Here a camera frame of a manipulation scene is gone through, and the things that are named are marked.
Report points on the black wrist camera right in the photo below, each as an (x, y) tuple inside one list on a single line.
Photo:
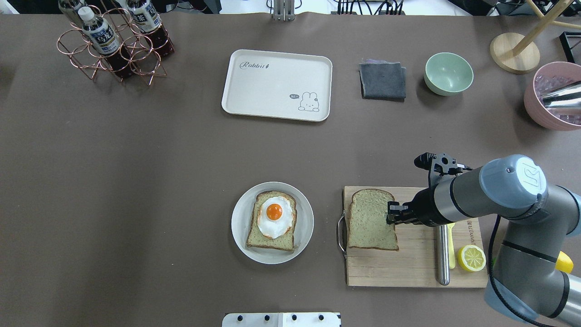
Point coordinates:
[(440, 167)]

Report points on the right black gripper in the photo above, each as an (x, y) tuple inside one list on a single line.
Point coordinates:
[(422, 208)]

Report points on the copper wire bottle rack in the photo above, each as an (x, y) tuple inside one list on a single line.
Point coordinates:
[(127, 40)]

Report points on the bread slice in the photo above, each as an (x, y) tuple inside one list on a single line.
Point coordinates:
[(256, 239), (366, 226)]

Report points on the tea bottle front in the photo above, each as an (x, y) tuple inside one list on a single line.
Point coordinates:
[(106, 41)]

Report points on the metal ice scoop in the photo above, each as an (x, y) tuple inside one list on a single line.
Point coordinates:
[(565, 102)]

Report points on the grey folded cloth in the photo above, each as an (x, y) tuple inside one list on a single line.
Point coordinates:
[(381, 79)]

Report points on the cream rabbit tray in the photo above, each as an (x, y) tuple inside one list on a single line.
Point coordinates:
[(278, 85)]

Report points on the wooden mug tree stand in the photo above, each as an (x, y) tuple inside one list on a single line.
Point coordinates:
[(517, 53)]

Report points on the pink bowl with ice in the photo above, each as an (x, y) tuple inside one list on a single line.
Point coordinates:
[(534, 106)]

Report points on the half lemon slice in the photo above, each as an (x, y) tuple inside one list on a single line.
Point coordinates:
[(471, 258)]

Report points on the tea bottle middle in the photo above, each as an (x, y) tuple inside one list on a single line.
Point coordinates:
[(149, 22)]

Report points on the tea bottle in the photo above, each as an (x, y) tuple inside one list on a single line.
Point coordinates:
[(149, 22), (70, 9), (106, 41)]

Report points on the wooden cutting board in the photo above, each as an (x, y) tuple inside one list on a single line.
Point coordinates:
[(414, 264)]

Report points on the mint green bowl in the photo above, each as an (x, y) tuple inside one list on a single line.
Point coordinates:
[(447, 74)]

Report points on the fried egg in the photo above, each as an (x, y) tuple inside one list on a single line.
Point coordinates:
[(276, 217)]

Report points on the yellow lemon far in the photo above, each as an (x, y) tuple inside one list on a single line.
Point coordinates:
[(564, 263)]

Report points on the yellow plastic knife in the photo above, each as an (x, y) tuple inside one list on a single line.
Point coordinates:
[(451, 252)]

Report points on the tea bottle back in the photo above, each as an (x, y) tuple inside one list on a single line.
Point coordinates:
[(70, 9)]

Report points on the white round plate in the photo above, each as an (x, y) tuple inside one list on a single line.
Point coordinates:
[(241, 223)]

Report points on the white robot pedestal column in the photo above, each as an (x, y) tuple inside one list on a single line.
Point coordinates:
[(283, 319)]

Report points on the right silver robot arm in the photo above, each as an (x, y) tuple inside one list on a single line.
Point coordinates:
[(523, 283)]

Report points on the steel muddler bar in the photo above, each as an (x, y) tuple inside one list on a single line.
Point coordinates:
[(442, 255)]

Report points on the aluminium frame post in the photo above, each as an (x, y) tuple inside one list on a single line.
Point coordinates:
[(283, 10)]

